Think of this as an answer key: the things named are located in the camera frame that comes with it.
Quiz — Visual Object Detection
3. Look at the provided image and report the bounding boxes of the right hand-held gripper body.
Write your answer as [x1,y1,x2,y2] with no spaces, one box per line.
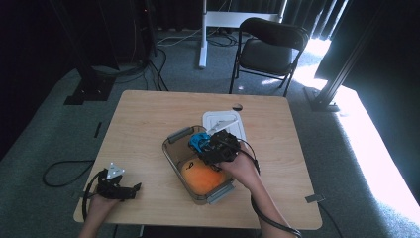
[199,119,242,167]

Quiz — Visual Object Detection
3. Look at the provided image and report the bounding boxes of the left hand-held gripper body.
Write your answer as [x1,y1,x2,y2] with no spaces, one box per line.
[94,161,127,200]

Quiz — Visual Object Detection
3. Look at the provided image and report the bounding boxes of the blue toy car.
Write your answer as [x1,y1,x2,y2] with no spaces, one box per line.
[188,131,212,154]

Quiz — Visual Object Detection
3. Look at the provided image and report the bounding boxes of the clear plastic storage box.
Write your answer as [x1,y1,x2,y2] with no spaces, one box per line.
[161,124,237,206]

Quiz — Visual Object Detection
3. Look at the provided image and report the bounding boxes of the orange plush toy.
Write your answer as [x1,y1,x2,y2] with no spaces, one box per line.
[180,157,230,197]

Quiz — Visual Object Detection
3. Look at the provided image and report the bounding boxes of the white plastic lidded container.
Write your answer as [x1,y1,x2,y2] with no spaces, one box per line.
[201,110,248,143]

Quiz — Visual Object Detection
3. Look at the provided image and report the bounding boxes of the person's left hand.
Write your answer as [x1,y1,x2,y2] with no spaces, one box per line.
[87,193,121,217]

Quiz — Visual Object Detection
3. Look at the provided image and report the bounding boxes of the person's right hand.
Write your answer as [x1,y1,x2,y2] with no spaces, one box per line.
[218,149,263,190]

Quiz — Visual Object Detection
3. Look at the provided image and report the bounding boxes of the black folding chair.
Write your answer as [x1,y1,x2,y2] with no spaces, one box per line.
[228,17,311,98]

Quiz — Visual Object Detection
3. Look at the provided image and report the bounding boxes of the grey tape strip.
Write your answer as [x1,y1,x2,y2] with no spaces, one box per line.
[305,193,326,204]

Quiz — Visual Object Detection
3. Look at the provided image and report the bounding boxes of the black metal stand with base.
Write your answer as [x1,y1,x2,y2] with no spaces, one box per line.
[49,0,117,106]

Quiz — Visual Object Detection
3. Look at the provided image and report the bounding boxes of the black aluminium profile stand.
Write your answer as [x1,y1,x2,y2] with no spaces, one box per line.
[302,0,389,113]

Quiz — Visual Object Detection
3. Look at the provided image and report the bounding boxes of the dark curtain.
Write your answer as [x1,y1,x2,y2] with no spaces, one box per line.
[155,0,351,41]

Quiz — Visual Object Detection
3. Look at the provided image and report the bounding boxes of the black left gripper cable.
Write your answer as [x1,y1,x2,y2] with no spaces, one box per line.
[81,168,109,222]

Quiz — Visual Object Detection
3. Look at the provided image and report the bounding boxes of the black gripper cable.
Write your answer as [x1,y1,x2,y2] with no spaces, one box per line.
[231,138,303,238]
[81,168,109,222]

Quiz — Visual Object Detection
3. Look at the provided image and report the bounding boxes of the black looped floor cable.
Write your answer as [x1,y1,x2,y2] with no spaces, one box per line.
[42,160,95,188]

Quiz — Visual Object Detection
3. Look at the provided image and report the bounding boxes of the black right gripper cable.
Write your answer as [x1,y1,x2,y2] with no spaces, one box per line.
[231,138,303,238]

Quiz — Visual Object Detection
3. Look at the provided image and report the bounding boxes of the bundle of black floor cables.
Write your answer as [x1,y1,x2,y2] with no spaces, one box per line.
[95,46,170,92]

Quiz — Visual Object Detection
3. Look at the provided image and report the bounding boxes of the white floor cable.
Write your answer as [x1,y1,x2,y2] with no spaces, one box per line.
[156,27,203,48]

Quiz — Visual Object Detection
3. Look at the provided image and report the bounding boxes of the white desk frame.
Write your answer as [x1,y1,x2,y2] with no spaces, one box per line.
[198,0,289,69]

